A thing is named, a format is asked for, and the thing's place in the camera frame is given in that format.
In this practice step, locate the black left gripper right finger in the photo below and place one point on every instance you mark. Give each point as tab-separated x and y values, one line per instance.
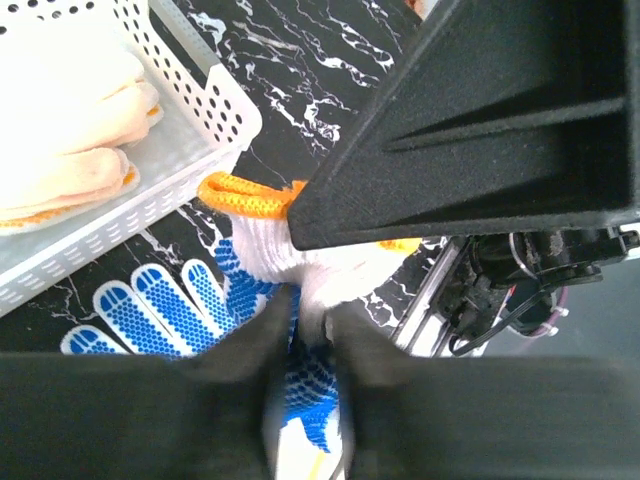
407	417

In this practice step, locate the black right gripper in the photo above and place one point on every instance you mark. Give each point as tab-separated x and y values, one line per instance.
500	117

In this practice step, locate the orange dotted white glove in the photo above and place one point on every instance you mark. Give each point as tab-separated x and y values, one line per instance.
73	168

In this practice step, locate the cream knit glove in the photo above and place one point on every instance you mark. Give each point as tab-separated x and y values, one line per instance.
70	99

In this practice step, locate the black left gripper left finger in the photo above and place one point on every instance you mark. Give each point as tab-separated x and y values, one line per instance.
213	416

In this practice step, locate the white plastic storage basket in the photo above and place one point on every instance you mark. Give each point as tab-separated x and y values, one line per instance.
208	121

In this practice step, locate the blue dotted white glove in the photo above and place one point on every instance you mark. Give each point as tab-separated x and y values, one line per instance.
156	315

